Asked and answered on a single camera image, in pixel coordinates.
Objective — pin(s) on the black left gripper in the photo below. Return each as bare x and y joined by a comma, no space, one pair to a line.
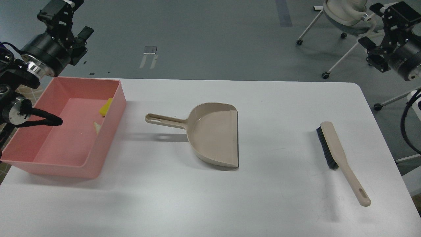
46,48

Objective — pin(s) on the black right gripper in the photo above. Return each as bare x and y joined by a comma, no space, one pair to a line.
400,49

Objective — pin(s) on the yellow green sponge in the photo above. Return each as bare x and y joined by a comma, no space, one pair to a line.
104,108

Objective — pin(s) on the triangular bread slice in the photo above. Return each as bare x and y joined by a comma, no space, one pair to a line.
97,127

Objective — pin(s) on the beige hand brush black bristles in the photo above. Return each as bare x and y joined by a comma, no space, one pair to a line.
336,159

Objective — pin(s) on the beige plastic dustpan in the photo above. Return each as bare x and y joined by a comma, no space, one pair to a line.
212,131

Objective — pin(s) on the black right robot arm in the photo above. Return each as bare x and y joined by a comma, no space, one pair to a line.
396,101

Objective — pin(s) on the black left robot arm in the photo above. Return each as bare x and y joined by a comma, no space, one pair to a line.
16,110

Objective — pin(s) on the pink plastic bin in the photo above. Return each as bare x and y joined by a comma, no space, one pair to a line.
72,149

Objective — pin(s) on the white office chair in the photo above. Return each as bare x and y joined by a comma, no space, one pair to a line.
349,16

